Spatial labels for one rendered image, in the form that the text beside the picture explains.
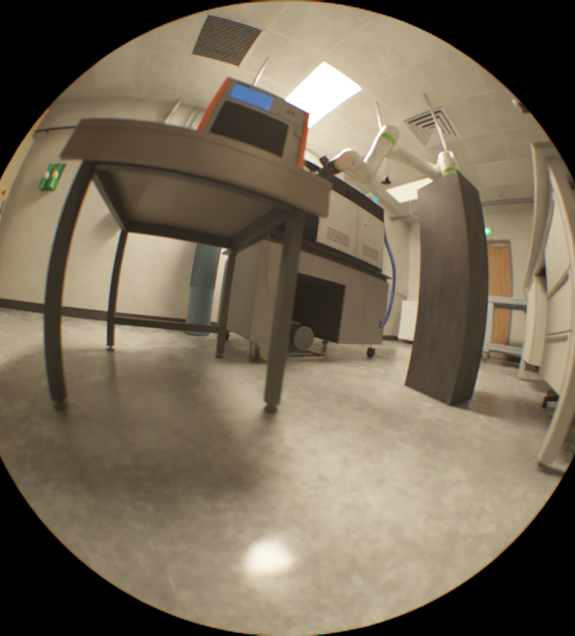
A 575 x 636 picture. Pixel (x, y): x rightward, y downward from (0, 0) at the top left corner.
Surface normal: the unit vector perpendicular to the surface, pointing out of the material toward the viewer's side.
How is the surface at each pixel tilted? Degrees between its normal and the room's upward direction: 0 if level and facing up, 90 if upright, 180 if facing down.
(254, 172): 90
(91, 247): 90
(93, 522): 0
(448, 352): 90
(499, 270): 90
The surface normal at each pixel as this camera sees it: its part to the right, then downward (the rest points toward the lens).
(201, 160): 0.52, 0.10
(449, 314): -0.97, -0.12
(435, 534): 0.13, -0.99
